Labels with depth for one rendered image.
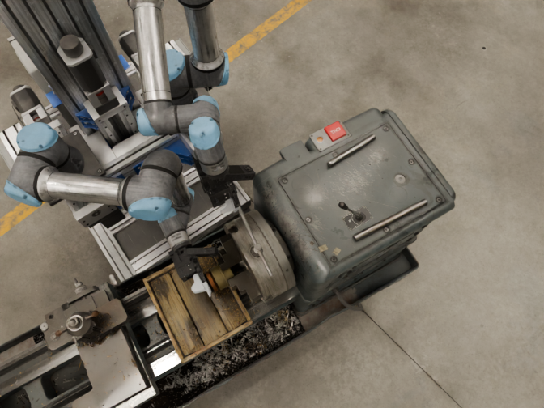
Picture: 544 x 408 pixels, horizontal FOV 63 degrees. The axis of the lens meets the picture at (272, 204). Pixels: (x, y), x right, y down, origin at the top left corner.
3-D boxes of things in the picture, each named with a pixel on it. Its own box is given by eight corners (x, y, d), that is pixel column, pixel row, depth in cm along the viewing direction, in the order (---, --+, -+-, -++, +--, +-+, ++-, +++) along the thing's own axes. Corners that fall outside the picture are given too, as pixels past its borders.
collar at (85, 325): (86, 307, 150) (82, 306, 147) (94, 329, 147) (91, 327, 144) (63, 319, 148) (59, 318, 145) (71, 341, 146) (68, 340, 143)
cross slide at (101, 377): (104, 282, 172) (99, 281, 168) (149, 387, 159) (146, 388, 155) (62, 304, 169) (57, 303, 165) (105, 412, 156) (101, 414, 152)
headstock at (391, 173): (364, 146, 202) (387, 96, 166) (427, 235, 188) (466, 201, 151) (249, 206, 191) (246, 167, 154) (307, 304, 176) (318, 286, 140)
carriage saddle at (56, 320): (112, 282, 178) (108, 279, 173) (162, 393, 164) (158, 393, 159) (40, 320, 172) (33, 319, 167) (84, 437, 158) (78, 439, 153)
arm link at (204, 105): (176, 95, 123) (176, 121, 116) (218, 91, 123) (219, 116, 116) (181, 117, 129) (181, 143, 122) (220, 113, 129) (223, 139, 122)
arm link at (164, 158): (146, 130, 138) (173, 190, 184) (136, 162, 135) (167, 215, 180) (182, 136, 138) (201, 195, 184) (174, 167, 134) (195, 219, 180)
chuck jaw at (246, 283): (254, 264, 157) (271, 292, 152) (256, 269, 161) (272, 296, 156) (227, 279, 155) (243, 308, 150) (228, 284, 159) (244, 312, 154)
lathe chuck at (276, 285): (244, 223, 180) (245, 203, 150) (282, 293, 174) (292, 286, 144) (224, 234, 178) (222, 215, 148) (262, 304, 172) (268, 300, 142)
